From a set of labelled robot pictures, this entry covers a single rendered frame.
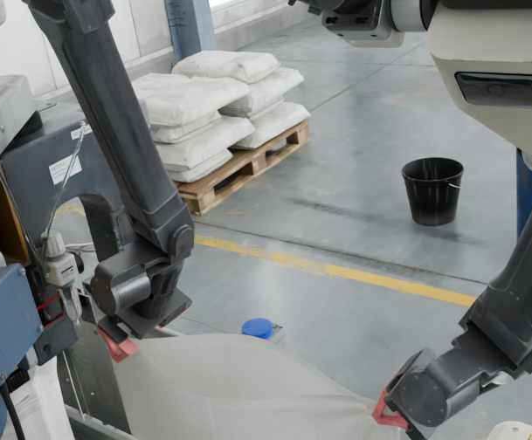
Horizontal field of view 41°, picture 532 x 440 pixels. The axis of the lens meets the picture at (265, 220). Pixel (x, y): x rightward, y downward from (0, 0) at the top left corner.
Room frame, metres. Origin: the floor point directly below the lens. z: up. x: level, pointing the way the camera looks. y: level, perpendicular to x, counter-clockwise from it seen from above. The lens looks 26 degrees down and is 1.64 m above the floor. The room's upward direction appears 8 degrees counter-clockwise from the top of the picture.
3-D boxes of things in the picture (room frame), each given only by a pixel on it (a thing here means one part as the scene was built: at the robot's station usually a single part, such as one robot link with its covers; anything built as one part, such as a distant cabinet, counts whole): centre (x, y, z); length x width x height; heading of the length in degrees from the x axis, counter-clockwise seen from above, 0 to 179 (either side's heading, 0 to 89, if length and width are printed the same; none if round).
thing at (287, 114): (4.40, -0.04, 0.20); 0.67 x 0.43 x 0.15; 141
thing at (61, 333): (0.95, 0.37, 1.04); 0.08 x 0.06 x 0.05; 141
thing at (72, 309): (0.93, 0.31, 1.11); 0.03 x 0.03 x 0.06
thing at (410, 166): (3.15, -0.83, 0.13); 0.30 x 0.30 x 0.26
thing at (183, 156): (3.92, 0.33, 0.32); 0.66 x 0.43 x 0.15; 143
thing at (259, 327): (1.16, 0.05, 0.84); 0.06 x 0.06 x 0.02
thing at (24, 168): (1.12, 0.39, 1.21); 0.30 x 0.25 x 0.30; 51
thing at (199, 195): (4.28, 0.31, 0.07); 1.20 x 0.82 x 0.14; 143
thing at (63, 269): (0.93, 0.31, 1.14); 0.05 x 0.04 x 0.16; 141
